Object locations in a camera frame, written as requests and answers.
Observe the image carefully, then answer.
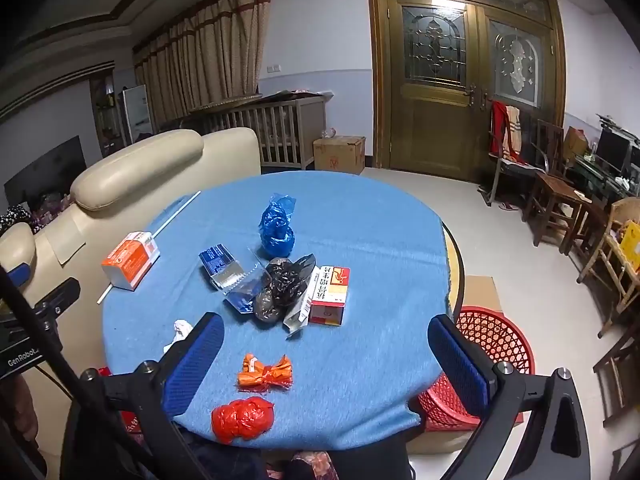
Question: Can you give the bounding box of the flat cardboard sheet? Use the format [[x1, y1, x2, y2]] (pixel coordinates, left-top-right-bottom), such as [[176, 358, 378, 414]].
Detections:
[[406, 275, 526, 456]]

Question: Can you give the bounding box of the orange and white box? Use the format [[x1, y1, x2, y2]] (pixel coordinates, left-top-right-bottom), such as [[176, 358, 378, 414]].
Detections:
[[101, 231, 161, 292]]

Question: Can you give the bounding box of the red striped cloth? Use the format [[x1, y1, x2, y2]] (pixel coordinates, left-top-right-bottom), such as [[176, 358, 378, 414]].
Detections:
[[489, 101, 523, 161]]

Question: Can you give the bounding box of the white crumpled tissue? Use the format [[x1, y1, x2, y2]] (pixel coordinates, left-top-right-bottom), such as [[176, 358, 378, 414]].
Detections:
[[162, 319, 194, 353]]

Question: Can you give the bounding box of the orange wrapper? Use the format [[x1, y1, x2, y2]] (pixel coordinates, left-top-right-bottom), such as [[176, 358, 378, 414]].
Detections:
[[237, 353, 294, 392]]

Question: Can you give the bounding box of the beige leather sofa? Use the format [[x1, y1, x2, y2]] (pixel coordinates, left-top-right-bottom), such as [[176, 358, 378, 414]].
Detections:
[[0, 127, 262, 361]]

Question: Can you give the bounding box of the white printed pouch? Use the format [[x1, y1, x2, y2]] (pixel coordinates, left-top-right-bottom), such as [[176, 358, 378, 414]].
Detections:
[[283, 266, 321, 336]]

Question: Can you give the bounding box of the woven bamboo tray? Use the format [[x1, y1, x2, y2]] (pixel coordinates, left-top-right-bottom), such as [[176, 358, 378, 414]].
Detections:
[[189, 92, 263, 111]]

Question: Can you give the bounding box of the blue plastic bag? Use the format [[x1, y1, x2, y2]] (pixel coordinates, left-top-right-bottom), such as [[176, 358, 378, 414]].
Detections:
[[259, 193, 297, 261]]

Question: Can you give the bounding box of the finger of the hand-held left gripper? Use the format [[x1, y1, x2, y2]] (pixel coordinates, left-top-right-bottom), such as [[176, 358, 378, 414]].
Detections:
[[7, 261, 34, 289], [34, 277, 82, 319]]

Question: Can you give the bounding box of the blue tablecloth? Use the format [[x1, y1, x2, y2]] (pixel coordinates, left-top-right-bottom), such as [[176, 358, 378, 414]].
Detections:
[[101, 170, 453, 451]]

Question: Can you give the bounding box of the black wall television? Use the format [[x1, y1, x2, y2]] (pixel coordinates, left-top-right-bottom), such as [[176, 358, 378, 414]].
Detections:
[[4, 135, 85, 211]]

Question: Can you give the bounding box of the floral cloth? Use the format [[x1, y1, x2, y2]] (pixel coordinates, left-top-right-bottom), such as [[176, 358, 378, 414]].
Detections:
[[0, 192, 71, 236]]

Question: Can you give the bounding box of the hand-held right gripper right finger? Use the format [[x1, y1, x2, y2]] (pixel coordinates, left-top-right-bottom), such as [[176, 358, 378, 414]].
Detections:
[[427, 315, 592, 480]]

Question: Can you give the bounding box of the dark wooden chair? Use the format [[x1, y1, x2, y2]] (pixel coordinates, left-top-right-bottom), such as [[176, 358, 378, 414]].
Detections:
[[532, 120, 566, 177]]

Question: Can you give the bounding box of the light wooden armchair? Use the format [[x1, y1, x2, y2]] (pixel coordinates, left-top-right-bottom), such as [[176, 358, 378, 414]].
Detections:
[[580, 197, 640, 338]]

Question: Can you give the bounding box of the person's dark clothing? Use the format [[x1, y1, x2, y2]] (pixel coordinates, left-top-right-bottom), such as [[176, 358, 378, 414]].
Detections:
[[175, 430, 416, 480]]

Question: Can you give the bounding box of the dark chair frame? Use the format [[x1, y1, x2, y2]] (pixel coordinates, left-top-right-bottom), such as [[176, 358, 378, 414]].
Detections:
[[592, 320, 640, 428]]

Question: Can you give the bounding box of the thin white rod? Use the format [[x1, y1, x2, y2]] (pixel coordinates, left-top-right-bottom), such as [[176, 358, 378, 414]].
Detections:
[[96, 190, 202, 305]]

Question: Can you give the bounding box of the brown cardboard box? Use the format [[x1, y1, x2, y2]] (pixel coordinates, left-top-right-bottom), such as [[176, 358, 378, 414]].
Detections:
[[313, 135, 367, 175]]

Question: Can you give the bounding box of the person's left forearm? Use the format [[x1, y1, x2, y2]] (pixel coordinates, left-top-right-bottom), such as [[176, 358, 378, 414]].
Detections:
[[0, 375, 39, 443]]

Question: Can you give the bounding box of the red plastic basket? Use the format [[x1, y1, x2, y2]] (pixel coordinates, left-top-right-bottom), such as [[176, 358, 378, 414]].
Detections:
[[410, 306, 535, 433]]

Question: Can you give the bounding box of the glass stand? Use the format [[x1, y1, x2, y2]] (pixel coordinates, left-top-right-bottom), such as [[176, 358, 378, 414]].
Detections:
[[570, 155, 640, 206]]

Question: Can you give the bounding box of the beige curtain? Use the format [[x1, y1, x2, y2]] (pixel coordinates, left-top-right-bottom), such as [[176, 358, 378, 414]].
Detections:
[[132, 0, 276, 133]]

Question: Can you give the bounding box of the red plastic bag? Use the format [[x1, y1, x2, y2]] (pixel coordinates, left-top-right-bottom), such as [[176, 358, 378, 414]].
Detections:
[[210, 396, 276, 444]]

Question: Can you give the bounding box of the open brown box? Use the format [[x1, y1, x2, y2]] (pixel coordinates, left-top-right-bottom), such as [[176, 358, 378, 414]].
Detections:
[[564, 126, 590, 161]]

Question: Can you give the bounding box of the dark display cabinet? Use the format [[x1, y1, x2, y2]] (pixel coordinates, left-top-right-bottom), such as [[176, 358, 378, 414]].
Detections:
[[90, 72, 126, 158]]

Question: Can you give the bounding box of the wooden crib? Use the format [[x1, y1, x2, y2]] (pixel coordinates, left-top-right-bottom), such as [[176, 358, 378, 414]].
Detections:
[[187, 95, 327, 171]]

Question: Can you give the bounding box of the metal chair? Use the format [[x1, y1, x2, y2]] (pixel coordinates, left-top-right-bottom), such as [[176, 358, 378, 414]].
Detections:
[[480, 100, 546, 208]]

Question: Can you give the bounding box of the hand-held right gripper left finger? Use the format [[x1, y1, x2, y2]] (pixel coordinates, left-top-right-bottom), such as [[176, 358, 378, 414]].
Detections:
[[65, 312, 226, 480]]

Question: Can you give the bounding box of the red yellow white box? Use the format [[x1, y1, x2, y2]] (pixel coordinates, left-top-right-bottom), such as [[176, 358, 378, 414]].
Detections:
[[308, 265, 351, 327]]

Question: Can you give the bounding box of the black monitor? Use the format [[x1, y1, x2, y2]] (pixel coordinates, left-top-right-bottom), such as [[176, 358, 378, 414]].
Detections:
[[595, 129, 632, 173]]

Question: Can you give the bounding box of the black plastic bag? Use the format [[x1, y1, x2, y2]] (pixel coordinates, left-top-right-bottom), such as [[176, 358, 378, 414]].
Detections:
[[252, 254, 317, 328]]

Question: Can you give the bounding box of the blue medicine box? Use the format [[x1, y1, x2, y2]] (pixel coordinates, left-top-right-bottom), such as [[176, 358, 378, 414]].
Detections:
[[199, 244, 247, 291]]

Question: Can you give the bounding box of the wooden double door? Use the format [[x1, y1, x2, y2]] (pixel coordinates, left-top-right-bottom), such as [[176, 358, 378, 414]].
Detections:
[[365, 0, 568, 183]]

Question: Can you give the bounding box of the white standing air conditioner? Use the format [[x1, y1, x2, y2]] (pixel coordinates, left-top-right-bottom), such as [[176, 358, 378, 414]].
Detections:
[[120, 84, 153, 143]]

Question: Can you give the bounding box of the dark wooden stool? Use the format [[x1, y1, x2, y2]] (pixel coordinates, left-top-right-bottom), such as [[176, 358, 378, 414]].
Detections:
[[522, 175, 593, 256]]

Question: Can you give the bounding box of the clear blister pack blue card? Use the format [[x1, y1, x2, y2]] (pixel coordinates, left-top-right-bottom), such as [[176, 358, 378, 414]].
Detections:
[[222, 247, 273, 315]]

